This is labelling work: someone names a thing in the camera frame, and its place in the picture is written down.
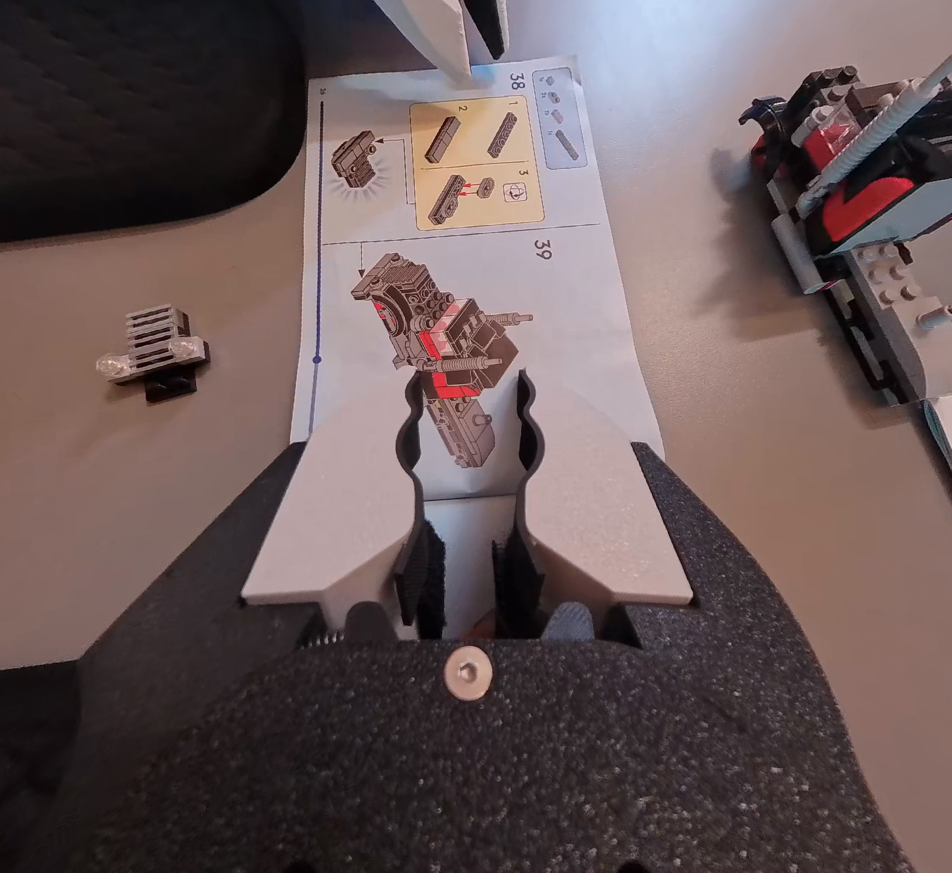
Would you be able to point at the grey grille lego assembly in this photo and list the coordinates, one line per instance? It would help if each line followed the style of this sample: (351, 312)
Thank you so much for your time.
(152, 341)

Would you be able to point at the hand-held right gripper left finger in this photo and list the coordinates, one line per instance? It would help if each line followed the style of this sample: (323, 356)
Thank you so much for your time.
(335, 516)

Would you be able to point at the closed lego instruction booklet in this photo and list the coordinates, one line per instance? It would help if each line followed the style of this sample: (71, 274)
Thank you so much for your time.
(941, 434)

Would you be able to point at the black quilted office chair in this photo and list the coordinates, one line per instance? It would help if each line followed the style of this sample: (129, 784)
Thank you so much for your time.
(134, 106)

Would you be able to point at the red black lego vehicle model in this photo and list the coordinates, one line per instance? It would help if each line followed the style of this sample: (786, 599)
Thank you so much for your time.
(855, 196)

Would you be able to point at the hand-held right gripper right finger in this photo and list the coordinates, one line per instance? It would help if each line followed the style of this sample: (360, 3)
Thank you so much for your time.
(595, 516)

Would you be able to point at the lego instruction booklet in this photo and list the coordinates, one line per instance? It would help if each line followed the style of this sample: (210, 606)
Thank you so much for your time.
(476, 270)
(941, 434)

